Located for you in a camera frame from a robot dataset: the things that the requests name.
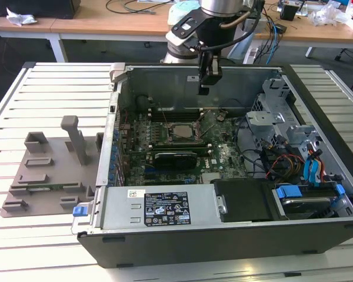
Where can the blue plastic case latch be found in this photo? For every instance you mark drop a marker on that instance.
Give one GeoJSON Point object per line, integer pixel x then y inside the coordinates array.
{"type": "Point", "coordinates": [79, 212]}

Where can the black RAM slot pair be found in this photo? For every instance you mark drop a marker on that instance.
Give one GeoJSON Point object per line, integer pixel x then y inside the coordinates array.
{"type": "Point", "coordinates": [176, 146]}
{"type": "Point", "coordinates": [161, 116]}

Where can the silver metal drive cage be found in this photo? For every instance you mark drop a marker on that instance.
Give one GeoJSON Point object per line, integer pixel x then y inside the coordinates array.
{"type": "Point", "coordinates": [264, 123]}

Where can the black plastic cover panel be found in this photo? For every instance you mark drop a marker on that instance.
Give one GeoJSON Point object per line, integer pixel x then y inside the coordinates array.
{"type": "Point", "coordinates": [244, 199]}

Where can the clear plastic bag pile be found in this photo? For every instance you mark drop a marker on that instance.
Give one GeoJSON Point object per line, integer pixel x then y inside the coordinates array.
{"type": "Point", "coordinates": [326, 13]}

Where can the thin metal locking lever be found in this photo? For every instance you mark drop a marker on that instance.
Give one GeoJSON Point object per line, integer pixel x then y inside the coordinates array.
{"type": "Point", "coordinates": [165, 117]}

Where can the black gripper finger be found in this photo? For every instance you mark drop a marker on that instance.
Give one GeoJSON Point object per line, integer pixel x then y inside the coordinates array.
{"type": "Point", "coordinates": [206, 79]}

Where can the grey plastic case latch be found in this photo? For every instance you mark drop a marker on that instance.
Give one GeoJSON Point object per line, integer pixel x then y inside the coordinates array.
{"type": "Point", "coordinates": [117, 70]}

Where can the black graphics card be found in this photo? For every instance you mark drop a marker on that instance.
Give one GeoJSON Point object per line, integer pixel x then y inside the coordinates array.
{"type": "Point", "coordinates": [176, 161]}

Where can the large black box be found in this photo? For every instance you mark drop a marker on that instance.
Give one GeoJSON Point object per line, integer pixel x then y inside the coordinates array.
{"type": "Point", "coordinates": [32, 7]}

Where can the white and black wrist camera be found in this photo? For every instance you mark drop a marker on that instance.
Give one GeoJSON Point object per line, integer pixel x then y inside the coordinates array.
{"type": "Point", "coordinates": [176, 38]}

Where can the green motherboard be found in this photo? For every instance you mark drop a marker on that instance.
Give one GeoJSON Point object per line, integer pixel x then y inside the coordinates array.
{"type": "Point", "coordinates": [223, 152]}

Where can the black open PC case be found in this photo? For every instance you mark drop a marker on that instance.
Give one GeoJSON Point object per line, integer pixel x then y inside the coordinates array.
{"type": "Point", "coordinates": [194, 243]}

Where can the wooden desk white frame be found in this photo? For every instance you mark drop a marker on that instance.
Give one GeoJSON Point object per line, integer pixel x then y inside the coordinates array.
{"type": "Point", "coordinates": [311, 32]}
{"type": "Point", "coordinates": [85, 23]}

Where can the small silver chipset heatsink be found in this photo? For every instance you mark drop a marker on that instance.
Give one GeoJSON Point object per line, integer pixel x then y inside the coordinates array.
{"type": "Point", "coordinates": [210, 177]}

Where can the small black adapter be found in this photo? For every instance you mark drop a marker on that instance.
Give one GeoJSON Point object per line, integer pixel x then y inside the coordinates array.
{"type": "Point", "coordinates": [281, 28]}

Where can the CPU socket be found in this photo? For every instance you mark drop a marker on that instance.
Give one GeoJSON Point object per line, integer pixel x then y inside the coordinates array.
{"type": "Point", "coordinates": [169, 135]}

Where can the silver square CPU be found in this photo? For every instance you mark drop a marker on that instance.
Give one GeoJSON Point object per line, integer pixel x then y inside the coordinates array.
{"type": "Point", "coordinates": [183, 131]}

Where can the hard disk in blue carrier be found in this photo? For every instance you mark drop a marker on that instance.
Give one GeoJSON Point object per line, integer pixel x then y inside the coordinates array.
{"type": "Point", "coordinates": [288, 192]}

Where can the green RAM stick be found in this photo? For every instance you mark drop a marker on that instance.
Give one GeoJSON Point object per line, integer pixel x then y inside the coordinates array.
{"type": "Point", "coordinates": [53, 187]}

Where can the white power strip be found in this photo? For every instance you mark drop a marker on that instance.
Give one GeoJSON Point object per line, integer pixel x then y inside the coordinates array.
{"type": "Point", "coordinates": [251, 55]}

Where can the grey power supply unit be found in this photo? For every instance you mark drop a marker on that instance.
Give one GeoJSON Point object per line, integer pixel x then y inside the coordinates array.
{"type": "Point", "coordinates": [117, 205]}

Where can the grey-brown parts rack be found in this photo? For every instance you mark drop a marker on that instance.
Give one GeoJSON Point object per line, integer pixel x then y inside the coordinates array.
{"type": "Point", "coordinates": [61, 176]}

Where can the small black open box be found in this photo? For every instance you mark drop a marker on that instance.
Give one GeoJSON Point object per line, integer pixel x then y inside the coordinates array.
{"type": "Point", "coordinates": [289, 13]}

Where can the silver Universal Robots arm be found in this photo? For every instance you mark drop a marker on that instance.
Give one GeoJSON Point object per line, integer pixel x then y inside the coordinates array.
{"type": "Point", "coordinates": [220, 6]}

